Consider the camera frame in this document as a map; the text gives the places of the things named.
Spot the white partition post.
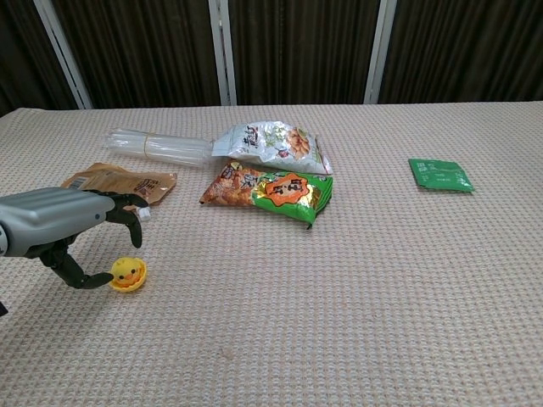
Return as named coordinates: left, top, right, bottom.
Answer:
left=32, top=0, right=93, bottom=109
left=207, top=0, right=238, bottom=107
left=363, top=0, right=402, bottom=105

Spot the clear plastic tube bundle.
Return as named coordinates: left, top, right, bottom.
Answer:
left=104, top=128, right=218, bottom=169

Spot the brown snack pouch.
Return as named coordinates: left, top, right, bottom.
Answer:
left=61, top=162, right=178, bottom=222

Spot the green sachet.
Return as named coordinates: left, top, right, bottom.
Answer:
left=407, top=157, right=474, bottom=194

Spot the yellow chick toy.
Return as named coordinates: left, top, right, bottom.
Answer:
left=108, top=255, right=148, bottom=293

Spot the black and silver left hand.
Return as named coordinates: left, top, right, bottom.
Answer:
left=0, top=187, right=149, bottom=291

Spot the white snack bag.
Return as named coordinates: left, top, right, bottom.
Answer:
left=211, top=120, right=334, bottom=176

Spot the green and orange snack bag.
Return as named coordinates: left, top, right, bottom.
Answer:
left=199, top=159, right=334, bottom=231

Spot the beige woven tablecloth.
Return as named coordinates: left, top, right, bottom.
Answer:
left=0, top=100, right=543, bottom=407

